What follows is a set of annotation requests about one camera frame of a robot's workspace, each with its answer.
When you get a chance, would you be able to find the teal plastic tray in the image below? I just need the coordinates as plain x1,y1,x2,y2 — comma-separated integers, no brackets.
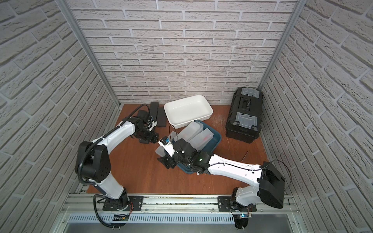
178,120,221,174

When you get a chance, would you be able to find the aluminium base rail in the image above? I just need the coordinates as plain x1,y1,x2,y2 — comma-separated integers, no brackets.
61,193,300,215

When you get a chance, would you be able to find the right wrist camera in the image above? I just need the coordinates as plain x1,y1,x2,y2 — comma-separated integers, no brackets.
158,136,175,157

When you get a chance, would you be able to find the black pencil case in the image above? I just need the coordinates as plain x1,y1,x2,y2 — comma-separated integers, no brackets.
139,137,150,144
150,102,159,121
157,106,167,128

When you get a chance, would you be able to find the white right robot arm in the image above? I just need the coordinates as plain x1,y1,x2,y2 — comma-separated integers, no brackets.
158,137,286,209

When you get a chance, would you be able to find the clear pencil case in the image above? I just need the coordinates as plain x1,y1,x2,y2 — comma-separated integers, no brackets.
175,121,204,142
155,131,177,157
189,129,214,151

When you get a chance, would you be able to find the white plastic tray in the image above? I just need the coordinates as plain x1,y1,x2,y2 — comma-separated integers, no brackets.
164,95,213,129

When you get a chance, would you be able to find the black corrugated cable conduit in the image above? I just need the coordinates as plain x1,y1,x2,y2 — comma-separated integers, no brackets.
76,103,151,229

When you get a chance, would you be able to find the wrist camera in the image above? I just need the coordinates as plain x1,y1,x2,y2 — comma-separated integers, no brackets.
136,110,157,131
158,136,175,157

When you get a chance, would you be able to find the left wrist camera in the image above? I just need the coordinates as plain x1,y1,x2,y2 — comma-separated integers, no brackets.
136,110,157,131

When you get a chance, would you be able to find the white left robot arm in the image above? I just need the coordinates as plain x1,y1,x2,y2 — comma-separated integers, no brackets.
75,117,158,200

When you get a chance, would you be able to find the black plastic toolbox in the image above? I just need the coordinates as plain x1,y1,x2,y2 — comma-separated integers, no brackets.
226,87,263,143

